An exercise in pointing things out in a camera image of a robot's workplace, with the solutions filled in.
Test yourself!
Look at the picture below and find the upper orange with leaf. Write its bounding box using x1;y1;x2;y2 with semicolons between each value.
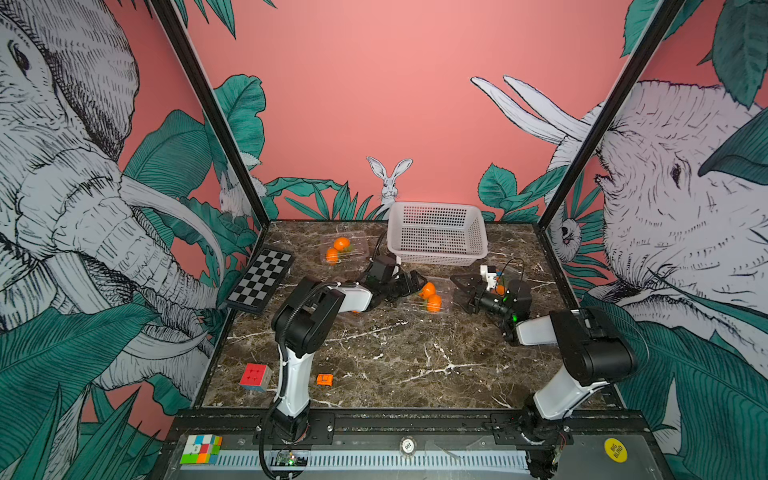
419;282;436;299

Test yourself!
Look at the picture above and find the small orange block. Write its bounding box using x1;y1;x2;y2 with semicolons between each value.
316;374;334;387

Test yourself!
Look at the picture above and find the round silver knob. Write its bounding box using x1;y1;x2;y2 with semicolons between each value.
399;436;417;456

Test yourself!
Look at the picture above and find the black white checkerboard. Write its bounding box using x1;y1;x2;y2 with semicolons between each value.
227;246;294;314

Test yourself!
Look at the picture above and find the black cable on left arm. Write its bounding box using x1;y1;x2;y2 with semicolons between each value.
257;281;337;480

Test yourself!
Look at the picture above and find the white plastic basket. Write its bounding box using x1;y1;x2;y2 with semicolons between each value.
387;202;488;267

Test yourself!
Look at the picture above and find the red cube on table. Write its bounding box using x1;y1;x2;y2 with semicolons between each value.
239;363;272;392

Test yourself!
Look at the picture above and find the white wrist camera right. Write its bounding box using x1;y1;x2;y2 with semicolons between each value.
480;264;498;291

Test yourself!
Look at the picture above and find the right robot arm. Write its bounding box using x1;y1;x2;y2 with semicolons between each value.
450;272;639;443

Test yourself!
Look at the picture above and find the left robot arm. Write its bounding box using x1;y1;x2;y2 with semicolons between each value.
267;254;428;444

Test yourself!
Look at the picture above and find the colourful cube on rail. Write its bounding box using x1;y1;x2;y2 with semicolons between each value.
180;434;223;465

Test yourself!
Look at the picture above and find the small circuit board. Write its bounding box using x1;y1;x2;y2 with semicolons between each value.
273;450;309;469

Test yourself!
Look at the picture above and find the yellow round sticker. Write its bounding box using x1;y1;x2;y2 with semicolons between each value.
604;438;628;464

